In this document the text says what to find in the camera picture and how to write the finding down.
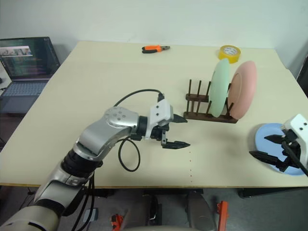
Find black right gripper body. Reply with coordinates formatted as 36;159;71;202
280;134;302;172

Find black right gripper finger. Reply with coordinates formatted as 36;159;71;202
263;134;284;144
249;151;290;172

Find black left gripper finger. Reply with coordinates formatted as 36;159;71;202
172;114;189;124
161;140;191;150

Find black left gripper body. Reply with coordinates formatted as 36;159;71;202
151;122;171;148

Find blue plate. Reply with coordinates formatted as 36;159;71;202
255;123;307;178

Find green plate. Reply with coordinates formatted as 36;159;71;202
207;58;232;118

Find pink plate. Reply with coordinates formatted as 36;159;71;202
227;60;258;120

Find brown wooden dish rack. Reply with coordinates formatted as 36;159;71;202
183;79;238;125

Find black panel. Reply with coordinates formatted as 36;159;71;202
296;48;308;95

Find grey rounded shape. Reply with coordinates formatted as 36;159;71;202
186;191;218;231

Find orange metal stand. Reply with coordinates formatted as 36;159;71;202
216;201;229;231

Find orange black pliers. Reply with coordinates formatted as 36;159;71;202
141;45;171;54

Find yellow tape roll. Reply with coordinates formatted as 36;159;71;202
218;44;242;64

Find small red object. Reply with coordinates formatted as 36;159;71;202
110;213;124;228

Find black grey floor pedal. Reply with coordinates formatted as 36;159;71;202
83;207;100;222

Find open grey laptop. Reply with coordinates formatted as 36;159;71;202
0;36;62;114

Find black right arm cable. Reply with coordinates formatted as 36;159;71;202
281;141;308;178

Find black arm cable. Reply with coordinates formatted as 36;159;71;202
281;141;308;178
80;89;166;224

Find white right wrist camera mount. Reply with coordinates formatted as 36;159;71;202
281;114;308;169

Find black table frame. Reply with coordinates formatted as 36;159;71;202
0;185;308;199

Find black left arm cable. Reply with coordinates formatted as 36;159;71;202
80;89;166;224

